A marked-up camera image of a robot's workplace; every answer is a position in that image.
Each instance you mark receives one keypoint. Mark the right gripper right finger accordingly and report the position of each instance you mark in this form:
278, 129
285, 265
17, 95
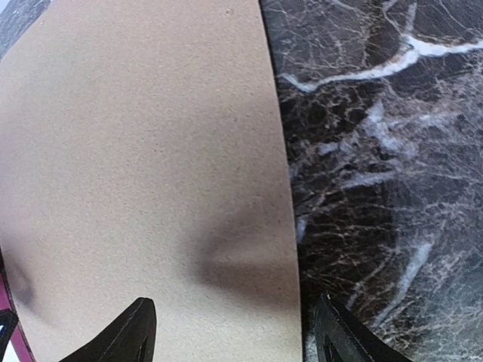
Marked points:
340, 336

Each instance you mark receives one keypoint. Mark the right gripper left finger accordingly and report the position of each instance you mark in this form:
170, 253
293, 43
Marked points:
128, 338

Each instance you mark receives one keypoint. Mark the brown cardboard backing board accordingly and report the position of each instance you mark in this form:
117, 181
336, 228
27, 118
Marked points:
142, 155

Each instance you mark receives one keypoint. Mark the pink wooden picture frame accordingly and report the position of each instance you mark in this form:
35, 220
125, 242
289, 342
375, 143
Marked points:
14, 345

